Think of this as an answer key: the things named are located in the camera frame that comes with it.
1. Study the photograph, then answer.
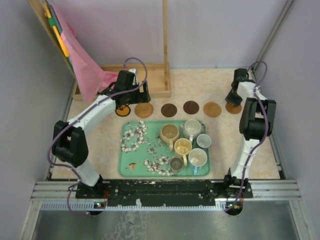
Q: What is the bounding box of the woven rattan coaster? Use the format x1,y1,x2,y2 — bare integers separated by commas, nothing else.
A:
134,103,154,119

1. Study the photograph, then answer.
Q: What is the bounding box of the light brown wooden coaster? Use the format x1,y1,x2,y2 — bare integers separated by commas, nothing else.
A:
225,103,242,115

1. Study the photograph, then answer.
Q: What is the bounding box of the light woven coaster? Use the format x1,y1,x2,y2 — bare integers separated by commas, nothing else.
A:
203,102,222,118

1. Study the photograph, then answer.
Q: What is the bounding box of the dark reddish wooden coaster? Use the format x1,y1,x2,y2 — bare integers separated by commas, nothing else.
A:
160,103,178,118

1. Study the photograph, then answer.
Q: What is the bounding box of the dark brown wooden coaster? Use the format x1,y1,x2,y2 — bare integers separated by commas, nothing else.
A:
183,100,200,115

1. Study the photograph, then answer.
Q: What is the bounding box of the white grey mug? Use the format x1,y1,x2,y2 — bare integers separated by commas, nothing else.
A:
182,119,202,143

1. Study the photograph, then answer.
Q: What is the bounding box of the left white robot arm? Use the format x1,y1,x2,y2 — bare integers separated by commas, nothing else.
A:
48,68,151,199

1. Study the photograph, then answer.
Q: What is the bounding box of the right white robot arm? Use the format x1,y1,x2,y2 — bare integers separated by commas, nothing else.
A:
223,68,277,198

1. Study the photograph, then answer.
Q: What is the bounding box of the small blue-grey cup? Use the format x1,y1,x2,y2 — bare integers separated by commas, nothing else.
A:
196,133,212,150

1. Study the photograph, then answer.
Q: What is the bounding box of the small grey cup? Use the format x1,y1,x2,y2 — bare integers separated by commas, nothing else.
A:
170,157,185,176

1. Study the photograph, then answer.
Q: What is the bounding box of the pink cloth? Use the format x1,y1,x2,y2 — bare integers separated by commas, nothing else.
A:
51,4,118,103

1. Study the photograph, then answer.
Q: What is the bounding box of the wooden rack stand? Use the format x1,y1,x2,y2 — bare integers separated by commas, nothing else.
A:
28,0,171,98

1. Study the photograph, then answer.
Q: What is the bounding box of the beige mug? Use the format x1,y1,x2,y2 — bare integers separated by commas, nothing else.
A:
159,124,180,152

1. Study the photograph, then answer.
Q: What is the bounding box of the green floral tray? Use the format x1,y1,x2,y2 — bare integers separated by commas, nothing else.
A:
117,119,212,178

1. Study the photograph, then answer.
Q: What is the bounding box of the yellow mug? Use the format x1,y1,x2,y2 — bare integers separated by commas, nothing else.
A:
174,138,193,167

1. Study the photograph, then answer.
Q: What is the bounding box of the light blue mug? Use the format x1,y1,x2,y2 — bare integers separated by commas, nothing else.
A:
187,148,208,176

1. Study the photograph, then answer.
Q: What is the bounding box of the yellow green hanger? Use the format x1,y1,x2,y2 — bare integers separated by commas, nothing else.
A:
42,0,70,58

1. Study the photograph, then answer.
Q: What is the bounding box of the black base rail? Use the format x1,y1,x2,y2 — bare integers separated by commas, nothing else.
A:
75,175,253,207

